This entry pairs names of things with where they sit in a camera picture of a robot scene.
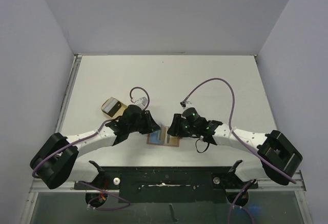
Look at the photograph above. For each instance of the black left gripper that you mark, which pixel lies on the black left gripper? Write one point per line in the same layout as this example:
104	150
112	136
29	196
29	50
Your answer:
151	126

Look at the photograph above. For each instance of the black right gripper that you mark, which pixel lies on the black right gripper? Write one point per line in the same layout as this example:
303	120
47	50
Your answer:
176	125

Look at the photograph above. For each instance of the gold credit card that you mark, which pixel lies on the gold credit card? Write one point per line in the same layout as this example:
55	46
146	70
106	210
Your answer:
167	140

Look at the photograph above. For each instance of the tan leather card holder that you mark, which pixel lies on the tan leather card holder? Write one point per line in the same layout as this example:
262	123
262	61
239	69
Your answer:
152	138

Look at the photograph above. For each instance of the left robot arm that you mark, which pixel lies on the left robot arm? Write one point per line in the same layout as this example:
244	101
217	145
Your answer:
56	161

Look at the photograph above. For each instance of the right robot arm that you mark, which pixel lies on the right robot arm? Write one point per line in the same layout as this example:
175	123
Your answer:
278	156

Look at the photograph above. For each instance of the wooden card tray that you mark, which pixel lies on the wooden card tray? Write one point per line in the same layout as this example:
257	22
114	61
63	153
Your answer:
119	112

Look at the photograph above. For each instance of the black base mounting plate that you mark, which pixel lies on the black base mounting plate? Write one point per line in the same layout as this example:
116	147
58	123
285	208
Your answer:
170	184

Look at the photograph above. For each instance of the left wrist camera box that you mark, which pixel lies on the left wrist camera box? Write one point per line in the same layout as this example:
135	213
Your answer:
141	102

